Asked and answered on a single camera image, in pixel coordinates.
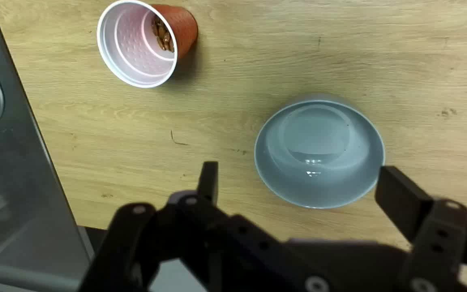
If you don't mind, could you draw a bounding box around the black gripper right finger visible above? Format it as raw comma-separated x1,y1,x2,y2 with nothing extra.
375,166,467,292

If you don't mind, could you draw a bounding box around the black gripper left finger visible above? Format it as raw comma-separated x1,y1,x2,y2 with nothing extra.
78,161,289,292

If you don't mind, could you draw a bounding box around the orange plastic cup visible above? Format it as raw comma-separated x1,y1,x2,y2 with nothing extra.
96,0,200,89

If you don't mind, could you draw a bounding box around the grey bowl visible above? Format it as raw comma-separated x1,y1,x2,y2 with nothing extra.
253,96,388,211

